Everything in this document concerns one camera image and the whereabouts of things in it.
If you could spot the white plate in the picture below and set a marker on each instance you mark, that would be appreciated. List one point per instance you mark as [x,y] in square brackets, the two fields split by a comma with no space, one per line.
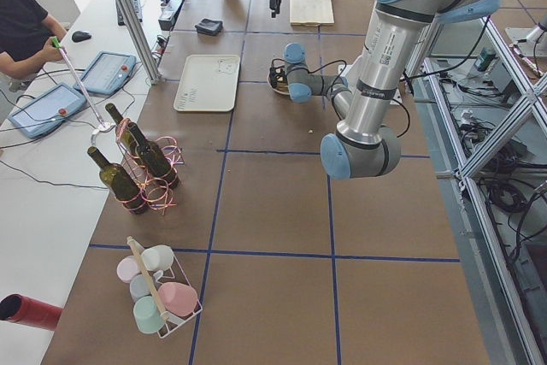
[277,72]

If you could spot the bread slice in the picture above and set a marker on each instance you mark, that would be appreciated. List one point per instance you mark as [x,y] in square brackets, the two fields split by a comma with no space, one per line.
[279,84]

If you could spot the cream bear tray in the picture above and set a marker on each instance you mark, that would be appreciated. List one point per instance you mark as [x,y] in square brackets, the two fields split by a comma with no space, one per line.
[208,84]

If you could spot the wooden cutting board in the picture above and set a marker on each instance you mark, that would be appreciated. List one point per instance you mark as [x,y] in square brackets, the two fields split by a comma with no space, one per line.
[311,13]

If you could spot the grey folded cloth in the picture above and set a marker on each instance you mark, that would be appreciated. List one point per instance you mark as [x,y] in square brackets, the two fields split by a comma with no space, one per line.
[209,27]

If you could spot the green wine bottle middle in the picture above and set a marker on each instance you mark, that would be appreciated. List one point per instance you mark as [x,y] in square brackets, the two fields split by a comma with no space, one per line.
[153,158]

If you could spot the green wine bottle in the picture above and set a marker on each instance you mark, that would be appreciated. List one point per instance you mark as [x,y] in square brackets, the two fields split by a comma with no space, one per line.
[120,183]
[153,158]
[123,137]

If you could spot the green wine bottle back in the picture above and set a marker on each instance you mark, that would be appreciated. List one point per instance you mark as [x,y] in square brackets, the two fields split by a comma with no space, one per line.
[123,137]

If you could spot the blue teach pendant far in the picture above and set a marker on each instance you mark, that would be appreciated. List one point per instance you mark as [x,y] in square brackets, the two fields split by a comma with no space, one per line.
[107,73]

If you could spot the blue teach pendant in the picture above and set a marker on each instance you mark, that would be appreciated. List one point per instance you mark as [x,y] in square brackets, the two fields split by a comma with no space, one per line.
[47,112]
[107,73]

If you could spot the green wine bottle front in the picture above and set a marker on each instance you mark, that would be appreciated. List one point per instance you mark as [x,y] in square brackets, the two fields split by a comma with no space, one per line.
[120,183]

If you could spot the black computer mouse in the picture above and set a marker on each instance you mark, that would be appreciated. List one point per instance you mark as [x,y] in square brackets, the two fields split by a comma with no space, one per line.
[80,36]

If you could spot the white cup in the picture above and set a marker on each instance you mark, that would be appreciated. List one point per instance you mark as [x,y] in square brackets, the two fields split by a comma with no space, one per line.
[158,257]

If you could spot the pink stick with green tip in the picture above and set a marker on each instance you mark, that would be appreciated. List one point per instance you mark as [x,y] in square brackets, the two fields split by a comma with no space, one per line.
[103,125]

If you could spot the blue teach pendant near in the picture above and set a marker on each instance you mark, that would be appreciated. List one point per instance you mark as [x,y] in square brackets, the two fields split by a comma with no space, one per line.
[47,112]

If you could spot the light pink cup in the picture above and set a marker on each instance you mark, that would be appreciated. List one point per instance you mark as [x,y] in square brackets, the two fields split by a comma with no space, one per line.
[127,269]

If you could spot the person in black shirt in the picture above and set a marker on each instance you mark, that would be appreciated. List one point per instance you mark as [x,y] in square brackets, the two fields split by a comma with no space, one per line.
[27,30]

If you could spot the grey cup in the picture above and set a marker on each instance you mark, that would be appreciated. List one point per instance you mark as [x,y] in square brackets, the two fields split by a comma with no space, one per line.
[138,288]

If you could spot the mint green cup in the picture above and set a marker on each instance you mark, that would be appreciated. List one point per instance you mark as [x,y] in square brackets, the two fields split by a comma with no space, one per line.
[147,316]

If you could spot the red cylinder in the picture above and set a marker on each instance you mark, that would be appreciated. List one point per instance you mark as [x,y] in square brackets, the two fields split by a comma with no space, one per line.
[27,311]

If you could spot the copper wire bottle rack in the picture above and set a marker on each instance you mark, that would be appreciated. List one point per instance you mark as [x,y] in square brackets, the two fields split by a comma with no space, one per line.
[155,191]

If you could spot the aluminium frame post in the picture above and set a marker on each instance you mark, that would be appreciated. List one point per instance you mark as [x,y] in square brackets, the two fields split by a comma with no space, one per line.
[139,41]

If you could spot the white wire cup rack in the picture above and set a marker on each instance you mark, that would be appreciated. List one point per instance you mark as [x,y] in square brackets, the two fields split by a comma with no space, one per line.
[175,274]

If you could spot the wooden rack handle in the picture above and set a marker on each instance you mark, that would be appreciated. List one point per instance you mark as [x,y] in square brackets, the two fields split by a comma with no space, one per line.
[133,245]

